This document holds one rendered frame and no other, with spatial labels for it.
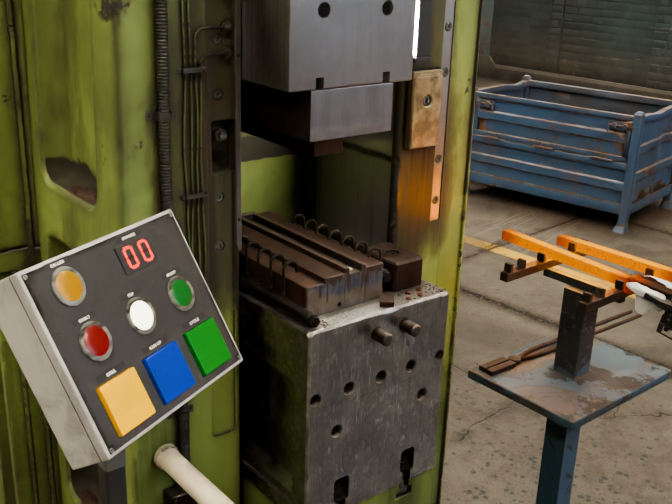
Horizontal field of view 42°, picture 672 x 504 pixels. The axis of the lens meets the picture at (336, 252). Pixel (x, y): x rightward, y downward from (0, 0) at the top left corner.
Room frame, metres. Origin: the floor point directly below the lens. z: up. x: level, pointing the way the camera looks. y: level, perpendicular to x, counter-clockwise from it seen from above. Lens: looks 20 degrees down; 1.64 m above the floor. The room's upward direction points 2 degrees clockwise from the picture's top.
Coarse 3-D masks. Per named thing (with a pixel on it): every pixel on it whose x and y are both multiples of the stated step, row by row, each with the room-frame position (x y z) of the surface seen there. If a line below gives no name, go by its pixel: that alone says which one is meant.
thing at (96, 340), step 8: (88, 328) 1.11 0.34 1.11; (96, 328) 1.12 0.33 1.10; (88, 336) 1.10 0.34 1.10; (96, 336) 1.11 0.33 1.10; (104, 336) 1.12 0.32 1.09; (88, 344) 1.09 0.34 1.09; (96, 344) 1.10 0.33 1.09; (104, 344) 1.11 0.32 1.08; (96, 352) 1.09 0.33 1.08; (104, 352) 1.10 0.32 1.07
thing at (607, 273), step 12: (516, 240) 2.02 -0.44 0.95; (528, 240) 1.99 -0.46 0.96; (540, 240) 2.00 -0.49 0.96; (552, 252) 1.94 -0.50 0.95; (564, 252) 1.92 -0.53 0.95; (576, 264) 1.88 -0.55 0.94; (588, 264) 1.86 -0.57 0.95; (600, 264) 1.86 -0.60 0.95; (600, 276) 1.83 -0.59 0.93; (612, 276) 1.81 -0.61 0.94; (624, 276) 1.80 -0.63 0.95; (636, 276) 1.79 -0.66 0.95; (660, 288) 1.73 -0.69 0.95
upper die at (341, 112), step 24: (264, 96) 1.70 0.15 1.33; (288, 96) 1.64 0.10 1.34; (312, 96) 1.59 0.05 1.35; (336, 96) 1.63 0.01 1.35; (360, 96) 1.66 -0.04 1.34; (384, 96) 1.70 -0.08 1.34; (264, 120) 1.70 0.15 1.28; (288, 120) 1.64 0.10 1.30; (312, 120) 1.59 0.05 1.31; (336, 120) 1.63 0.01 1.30; (360, 120) 1.66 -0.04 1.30; (384, 120) 1.70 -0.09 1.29
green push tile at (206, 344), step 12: (204, 324) 1.28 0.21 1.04; (192, 336) 1.25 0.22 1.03; (204, 336) 1.27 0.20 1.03; (216, 336) 1.29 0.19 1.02; (192, 348) 1.23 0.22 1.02; (204, 348) 1.25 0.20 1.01; (216, 348) 1.27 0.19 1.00; (204, 360) 1.24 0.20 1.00; (216, 360) 1.26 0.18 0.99; (204, 372) 1.22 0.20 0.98
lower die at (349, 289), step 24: (264, 216) 2.00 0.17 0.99; (264, 240) 1.83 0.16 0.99; (288, 240) 1.81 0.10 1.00; (312, 240) 1.81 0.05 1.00; (240, 264) 1.77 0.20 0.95; (264, 264) 1.71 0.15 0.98; (288, 264) 1.71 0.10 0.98; (312, 264) 1.69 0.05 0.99; (336, 264) 1.67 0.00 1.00; (288, 288) 1.63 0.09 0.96; (312, 288) 1.60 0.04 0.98; (336, 288) 1.64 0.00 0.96; (360, 288) 1.68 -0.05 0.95; (312, 312) 1.60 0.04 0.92
